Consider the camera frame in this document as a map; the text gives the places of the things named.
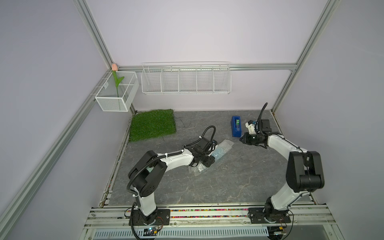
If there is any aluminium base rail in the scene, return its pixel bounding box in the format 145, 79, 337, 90
84, 203, 336, 229

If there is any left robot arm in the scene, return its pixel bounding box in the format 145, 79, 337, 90
127, 126, 218, 225

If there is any white mesh wall basket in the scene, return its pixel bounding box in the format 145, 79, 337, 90
95, 71, 140, 112

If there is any blue tape dispenser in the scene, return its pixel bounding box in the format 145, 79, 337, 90
231, 116, 242, 138

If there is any white wire wall shelf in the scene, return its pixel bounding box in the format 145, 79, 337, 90
141, 62, 232, 95

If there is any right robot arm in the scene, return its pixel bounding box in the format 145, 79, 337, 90
240, 103, 325, 224

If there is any bubble wrap sheet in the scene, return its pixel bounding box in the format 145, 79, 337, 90
189, 140, 234, 177

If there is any white vent grille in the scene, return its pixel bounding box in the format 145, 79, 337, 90
93, 226, 269, 240

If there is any green artificial grass mat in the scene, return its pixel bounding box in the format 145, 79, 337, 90
129, 109, 177, 142

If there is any blue glass bottle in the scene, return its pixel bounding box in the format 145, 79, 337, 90
211, 146, 231, 160

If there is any pink artificial tulip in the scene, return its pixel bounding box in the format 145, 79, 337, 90
111, 64, 125, 98

